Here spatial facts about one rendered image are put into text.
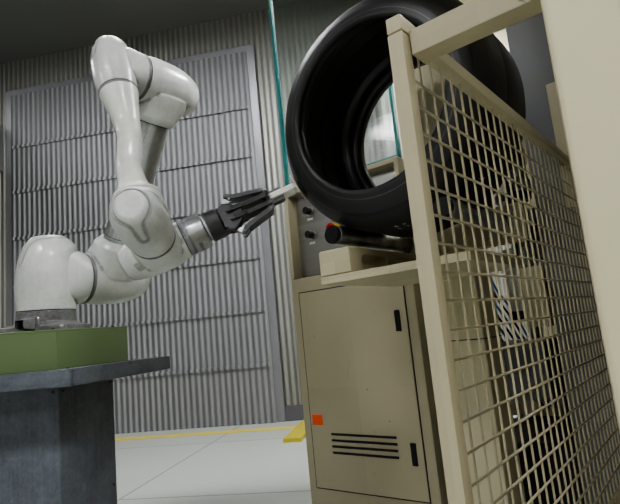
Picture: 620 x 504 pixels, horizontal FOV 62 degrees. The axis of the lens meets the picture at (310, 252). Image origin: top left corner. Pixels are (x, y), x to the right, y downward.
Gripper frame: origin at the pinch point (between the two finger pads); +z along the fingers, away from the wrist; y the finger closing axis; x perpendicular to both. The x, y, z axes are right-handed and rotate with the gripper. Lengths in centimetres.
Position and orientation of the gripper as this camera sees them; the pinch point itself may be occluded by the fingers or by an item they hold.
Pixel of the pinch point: (282, 193)
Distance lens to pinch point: 128.3
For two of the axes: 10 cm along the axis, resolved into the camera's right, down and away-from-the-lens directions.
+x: -0.5, -4.8, -8.8
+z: 8.8, -4.3, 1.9
